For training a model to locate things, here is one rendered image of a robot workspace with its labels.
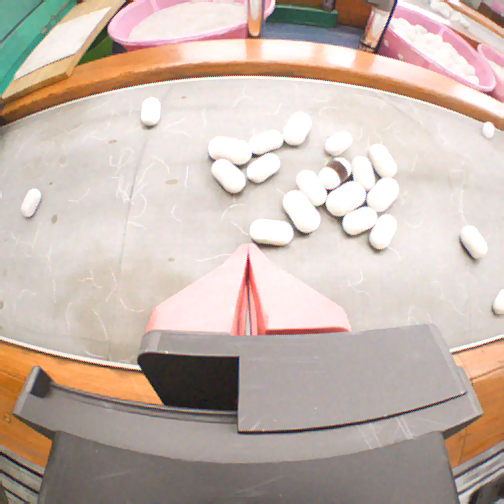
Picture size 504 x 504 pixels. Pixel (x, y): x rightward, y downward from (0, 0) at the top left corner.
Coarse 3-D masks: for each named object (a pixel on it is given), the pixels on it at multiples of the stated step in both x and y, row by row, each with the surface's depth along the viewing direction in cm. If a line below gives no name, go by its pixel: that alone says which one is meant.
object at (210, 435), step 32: (32, 384) 4; (32, 416) 3; (64, 416) 3; (96, 416) 3; (128, 416) 4; (160, 416) 4; (192, 416) 4; (224, 416) 4; (416, 416) 3; (448, 416) 3; (480, 416) 3; (128, 448) 3; (160, 448) 3; (192, 448) 3; (224, 448) 3; (256, 448) 3; (288, 448) 3; (320, 448) 3; (352, 448) 3
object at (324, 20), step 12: (324, 0) 33; (336, 0) 33; (276, 12) 37; (288, 12) 36; (300, 12) 36; (312, 12) 36; (324, 12) 35; (336, 12) 35; (312, 24) 39; (324, 24) 38
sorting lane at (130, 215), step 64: (64, 128) 24; (128, 128) 24; (192, 128) 23; (256, 128) 23; (320, 128) 23; (384, 128) 24; (448, 128) 24; (64, 192) 22; (128, 192) 22; (192, 192) 22; (256, 192) 22; (448, 192) 22; (0, 256) 20; (64, 256) 20; (128, 256) 20; (192, 256) 20; (320, 256) 20; (384, 256) 20; (448, 256) 20; (0, 320) 18; (64, 320) 19; (128, 320) 19; (384, 320) 19; (448, 320) 19
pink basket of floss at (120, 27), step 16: (144, 0) 30; (176, 0) 33; (192, 0) 34; (224, 0) 34; (240, 0) 33; (272, 0) 27; (128, 16) 29; (144, 16) 32; (112, 32) 26; (128, 32) 31; (208, 32) 24; (224, 32) 25; (240, 32) 27; (128, 48) 27; (144, 48) 26
